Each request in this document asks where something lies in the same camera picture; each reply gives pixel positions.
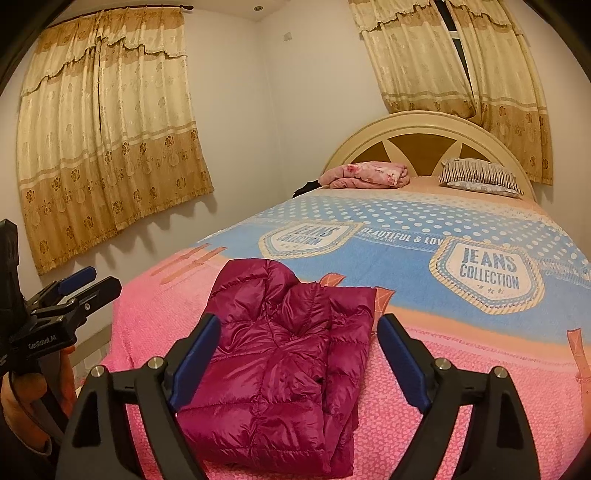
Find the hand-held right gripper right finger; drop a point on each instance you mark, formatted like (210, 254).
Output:
(401, 360)

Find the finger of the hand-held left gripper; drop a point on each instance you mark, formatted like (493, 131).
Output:
(99, 290)
(76, 279)

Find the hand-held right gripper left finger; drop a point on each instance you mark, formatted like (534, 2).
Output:
(194, 364)

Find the magenta puffer jacket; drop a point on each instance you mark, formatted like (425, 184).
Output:
(277, 360)

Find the pink and blue printed blanket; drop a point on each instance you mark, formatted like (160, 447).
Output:
(415, 286)

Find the wide beige floral curtain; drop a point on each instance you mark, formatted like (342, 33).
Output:
(111, 152)

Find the pink floral folded blanket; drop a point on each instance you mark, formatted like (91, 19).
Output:
(364, 174)

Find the black cloth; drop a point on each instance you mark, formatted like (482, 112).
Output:
(307, 189)

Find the striped pillow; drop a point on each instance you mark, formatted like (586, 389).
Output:
(480, 175)

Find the cream wooden headboard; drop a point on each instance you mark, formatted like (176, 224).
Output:
(415, 122)

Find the dark curtain rod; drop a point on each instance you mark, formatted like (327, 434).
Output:
(115, 10)

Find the dark window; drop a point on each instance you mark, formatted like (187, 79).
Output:
(447, 16)

